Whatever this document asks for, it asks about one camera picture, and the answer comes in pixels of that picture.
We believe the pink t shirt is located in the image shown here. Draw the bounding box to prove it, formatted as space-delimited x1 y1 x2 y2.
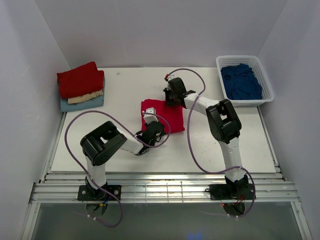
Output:
140 99 185 134

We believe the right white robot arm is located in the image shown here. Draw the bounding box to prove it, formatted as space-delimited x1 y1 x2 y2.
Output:
163 77 255 201

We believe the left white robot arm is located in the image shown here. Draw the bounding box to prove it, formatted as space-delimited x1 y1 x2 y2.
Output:
78 121 165 201

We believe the folded light blue shirt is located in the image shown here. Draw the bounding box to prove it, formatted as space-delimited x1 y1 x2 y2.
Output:
60 95 104 113

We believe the dark blue t shirt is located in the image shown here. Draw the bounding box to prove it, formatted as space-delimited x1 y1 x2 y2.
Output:
220 63 263 100

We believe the white plastic basket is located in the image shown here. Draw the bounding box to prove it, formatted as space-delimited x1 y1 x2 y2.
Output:
216 55 274 107

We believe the folded beige shirt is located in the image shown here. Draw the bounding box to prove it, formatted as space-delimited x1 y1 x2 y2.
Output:
67 90 103 105

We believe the folded dark red shirt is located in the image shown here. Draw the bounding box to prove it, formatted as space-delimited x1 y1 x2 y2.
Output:
57 61 104 99

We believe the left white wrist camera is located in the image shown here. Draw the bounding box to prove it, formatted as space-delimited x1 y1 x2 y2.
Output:
141 107 159 125

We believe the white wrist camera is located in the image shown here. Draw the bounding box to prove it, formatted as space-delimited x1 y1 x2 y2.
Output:
141 107 159 125
164 74 175 82

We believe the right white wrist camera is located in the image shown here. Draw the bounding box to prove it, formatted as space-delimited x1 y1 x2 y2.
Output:
164 74 175 82

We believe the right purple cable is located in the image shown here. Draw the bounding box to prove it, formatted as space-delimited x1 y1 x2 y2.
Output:
163 68 257 219

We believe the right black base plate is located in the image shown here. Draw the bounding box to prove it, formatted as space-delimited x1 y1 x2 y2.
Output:
204 184 256 200

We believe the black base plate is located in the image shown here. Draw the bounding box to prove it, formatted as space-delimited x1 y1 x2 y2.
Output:
77 183 122 201
204 184 256 200

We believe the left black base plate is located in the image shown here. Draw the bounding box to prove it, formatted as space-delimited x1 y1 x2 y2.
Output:
77 183 122 201

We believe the aluminium rail frame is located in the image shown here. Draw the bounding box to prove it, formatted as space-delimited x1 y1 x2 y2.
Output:
30 107 299 204

